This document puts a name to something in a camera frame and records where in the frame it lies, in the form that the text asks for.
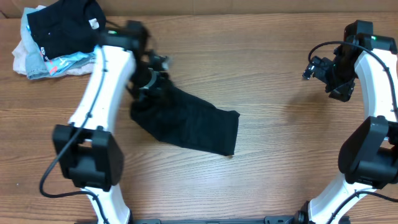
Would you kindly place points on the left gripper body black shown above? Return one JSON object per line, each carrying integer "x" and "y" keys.
{"x": 144, "y": 90}

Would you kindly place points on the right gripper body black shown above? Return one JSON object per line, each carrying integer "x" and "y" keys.
{"x": 337, "y": 90}

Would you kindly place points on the black t-shirt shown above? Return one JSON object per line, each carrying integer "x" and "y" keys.
{"x": 173, "y": 116}

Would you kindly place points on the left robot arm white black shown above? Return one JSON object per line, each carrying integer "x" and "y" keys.
{"x": 87, "y": 151}

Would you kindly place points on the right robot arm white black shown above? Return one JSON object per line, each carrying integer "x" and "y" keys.
{"x": 367, "y": 160}

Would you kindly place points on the folded black shirt on pile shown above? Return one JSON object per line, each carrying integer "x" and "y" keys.
{"x": 66, "y": 27}

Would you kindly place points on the light blue printed garment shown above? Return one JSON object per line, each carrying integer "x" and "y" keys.
{"x": 74, "y": 64}

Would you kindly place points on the grey denim garment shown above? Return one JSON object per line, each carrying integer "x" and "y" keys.
{"x": 32, "y": 62}

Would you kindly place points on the pale pink garment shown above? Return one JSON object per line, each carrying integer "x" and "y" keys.
{"x": 18, "y": 56}

